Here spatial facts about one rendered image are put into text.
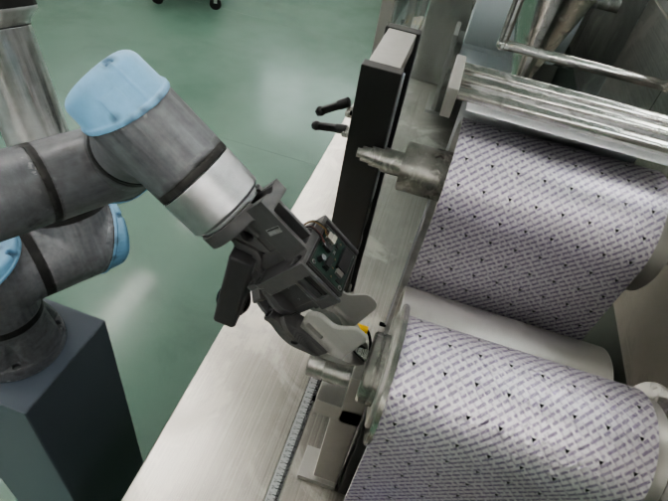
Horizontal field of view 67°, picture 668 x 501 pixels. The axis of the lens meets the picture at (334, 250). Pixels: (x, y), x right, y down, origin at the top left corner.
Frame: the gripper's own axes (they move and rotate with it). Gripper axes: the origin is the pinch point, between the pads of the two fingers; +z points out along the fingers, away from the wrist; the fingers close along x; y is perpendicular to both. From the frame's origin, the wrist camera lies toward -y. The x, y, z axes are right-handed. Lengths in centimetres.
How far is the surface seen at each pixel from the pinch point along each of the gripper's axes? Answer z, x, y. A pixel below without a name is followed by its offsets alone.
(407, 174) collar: -6.5, 20.0, 8.0
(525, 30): -1, 66, 20
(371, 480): 11.1, -8.2, -3.6
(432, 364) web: 1.3, -3.7, 10.2
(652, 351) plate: 30.7, 17.4, 21.1
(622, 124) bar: 2.9, 25.3, 29.6
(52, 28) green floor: -137, 281, -276
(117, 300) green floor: 4, 78, -158
